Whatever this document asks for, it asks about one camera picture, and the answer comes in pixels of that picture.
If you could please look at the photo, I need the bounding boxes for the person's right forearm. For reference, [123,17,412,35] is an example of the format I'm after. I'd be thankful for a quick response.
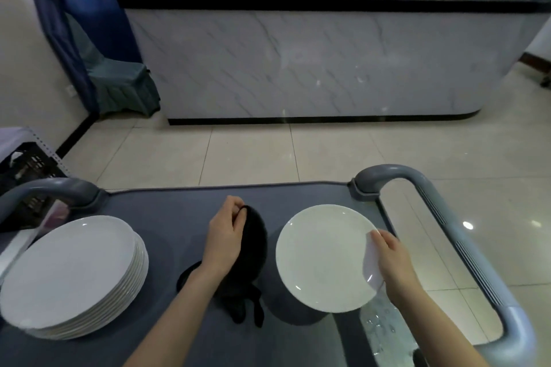
[389,284,490,367]

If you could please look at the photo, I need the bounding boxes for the marble bar counter black top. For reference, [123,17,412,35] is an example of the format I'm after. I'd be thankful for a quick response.
[117,0,551,126]

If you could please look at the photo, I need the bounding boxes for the pink bag white handles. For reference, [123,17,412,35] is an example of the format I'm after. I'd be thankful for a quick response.
[42,201,69,225]

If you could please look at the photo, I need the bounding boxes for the person's left forearm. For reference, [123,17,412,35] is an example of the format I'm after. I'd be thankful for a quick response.
[125,266,224,367]

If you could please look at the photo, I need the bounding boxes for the white round plate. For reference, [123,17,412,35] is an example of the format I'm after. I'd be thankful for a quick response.
[0,215,149,341]
[275,204,386,314]

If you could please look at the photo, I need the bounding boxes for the person's left hand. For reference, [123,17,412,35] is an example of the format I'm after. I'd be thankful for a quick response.
[200,195,249,278]

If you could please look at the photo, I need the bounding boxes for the chair with grey-green cover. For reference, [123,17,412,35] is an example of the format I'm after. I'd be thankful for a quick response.
[64,13,161,118]

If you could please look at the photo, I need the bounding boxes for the black plastic crate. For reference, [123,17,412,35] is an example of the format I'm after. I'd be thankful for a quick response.
[0,142,68,230]

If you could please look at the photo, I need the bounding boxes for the white metal shelf rack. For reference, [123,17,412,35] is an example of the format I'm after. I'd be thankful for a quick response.
[0,126,69,282]

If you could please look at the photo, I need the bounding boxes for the dark blue cleaning cloth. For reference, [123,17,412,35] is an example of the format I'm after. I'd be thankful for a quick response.
[176,205,269,329]

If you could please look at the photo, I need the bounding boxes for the person's right hand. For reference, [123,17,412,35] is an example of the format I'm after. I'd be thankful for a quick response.
[370,229,421,307]

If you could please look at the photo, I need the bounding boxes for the grey service cart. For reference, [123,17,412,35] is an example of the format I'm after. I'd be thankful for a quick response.
[0,164,537,367]

